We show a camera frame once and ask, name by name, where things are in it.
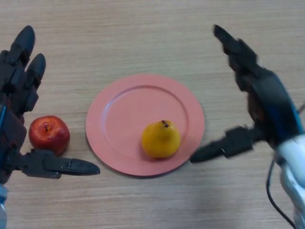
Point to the pink round plate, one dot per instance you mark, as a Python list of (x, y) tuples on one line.
[(124, 119)]

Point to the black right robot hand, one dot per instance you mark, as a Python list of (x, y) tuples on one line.
[(271, 100)]

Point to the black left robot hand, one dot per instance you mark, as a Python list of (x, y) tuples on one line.
[(12, 83)]

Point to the red apple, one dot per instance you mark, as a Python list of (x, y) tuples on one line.
[(48, 134)]

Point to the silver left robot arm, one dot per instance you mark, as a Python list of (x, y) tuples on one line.
[(2, 207)]

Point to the yellow pear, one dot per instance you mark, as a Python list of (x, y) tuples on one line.
[(160, 140)]

